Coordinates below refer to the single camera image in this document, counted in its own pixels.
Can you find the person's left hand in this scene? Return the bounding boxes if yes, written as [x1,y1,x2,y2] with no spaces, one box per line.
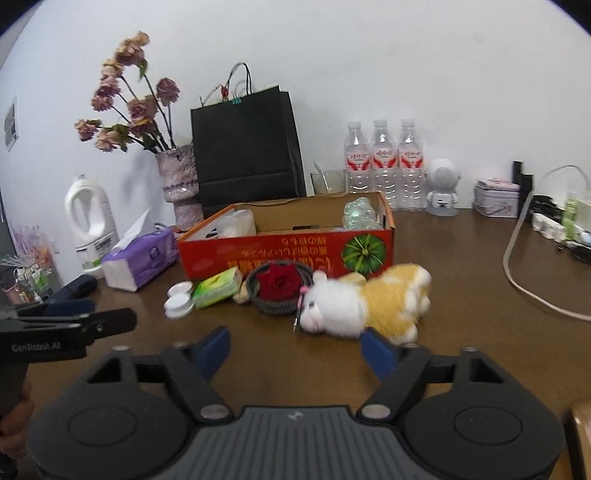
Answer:
[0,385,36,478]

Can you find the green packet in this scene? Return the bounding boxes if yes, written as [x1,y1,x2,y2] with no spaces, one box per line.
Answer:
[191,268,244,310]

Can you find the white power strip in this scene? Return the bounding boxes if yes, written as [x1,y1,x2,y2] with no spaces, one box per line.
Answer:
[531,212,570,241]

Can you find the pink pen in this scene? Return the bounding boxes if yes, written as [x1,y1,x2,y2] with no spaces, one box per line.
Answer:
[293,286,308,330]

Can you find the white round lids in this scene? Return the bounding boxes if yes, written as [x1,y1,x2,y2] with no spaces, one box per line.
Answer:
[165,281,195,319]

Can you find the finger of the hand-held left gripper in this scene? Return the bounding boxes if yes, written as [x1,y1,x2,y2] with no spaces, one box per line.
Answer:
[78,308,138,337]
[16,298,96,319]

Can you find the crumpled clear plastic bag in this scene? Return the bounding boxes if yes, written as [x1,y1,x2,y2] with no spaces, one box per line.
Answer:
[342,197,385,230]

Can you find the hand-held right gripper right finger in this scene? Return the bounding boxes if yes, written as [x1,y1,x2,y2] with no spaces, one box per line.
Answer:
[359,330,506,421]

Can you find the purple tissue pack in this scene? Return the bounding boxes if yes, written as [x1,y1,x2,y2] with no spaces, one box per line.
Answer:
[102,208,181,292]

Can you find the dried pink flowers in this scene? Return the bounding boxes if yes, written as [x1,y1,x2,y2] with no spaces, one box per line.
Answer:
[75,31,181,154]

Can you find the dark woven basket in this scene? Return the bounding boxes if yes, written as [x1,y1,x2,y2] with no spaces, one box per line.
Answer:
[246,261,315,317]

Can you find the clear glass cup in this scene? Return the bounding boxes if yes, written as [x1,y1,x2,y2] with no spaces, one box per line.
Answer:
[310,168,347,195]

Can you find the grey wall poster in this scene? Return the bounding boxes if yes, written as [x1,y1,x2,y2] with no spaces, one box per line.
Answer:
[4,97,19,152]

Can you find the black rectangular box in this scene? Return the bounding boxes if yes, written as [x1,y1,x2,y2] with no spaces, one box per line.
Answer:
[512,161,535,217]

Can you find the purple marbled vase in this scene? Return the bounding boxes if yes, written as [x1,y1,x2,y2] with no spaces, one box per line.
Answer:
[155,144,205,232]

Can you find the cluttered cosmetics rack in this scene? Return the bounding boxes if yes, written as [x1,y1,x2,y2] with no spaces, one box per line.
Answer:
[0,222,63,306]

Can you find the red cardboard box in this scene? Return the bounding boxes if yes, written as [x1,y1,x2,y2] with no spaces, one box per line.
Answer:
[178,191,396,281]

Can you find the white and yellow plush cat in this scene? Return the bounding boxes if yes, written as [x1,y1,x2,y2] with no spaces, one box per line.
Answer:
[298,263,432,344]

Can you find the grey tin box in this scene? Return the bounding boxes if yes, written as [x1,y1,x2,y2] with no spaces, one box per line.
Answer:
[473,184,522,217]

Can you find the black paper bag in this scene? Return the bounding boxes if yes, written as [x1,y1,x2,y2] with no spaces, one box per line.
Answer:
[191,62,308,217]

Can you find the white detergent bottle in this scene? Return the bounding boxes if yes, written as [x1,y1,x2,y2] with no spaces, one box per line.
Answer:
[64,174,120,280]

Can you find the small green bottle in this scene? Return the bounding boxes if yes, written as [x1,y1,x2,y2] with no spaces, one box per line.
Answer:
[566,193,581,241]

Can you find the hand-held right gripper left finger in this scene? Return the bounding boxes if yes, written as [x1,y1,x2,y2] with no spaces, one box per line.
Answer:
[85,325,232,422]

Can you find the white astronaut figure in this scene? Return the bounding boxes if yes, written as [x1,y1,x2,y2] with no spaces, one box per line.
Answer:
[425,158,462,217]

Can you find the white cable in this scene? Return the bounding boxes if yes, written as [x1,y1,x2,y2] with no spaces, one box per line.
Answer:
[503,165,591,321]

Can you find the navy blue case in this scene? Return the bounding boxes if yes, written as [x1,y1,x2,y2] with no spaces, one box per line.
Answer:
[46,274,99,304]

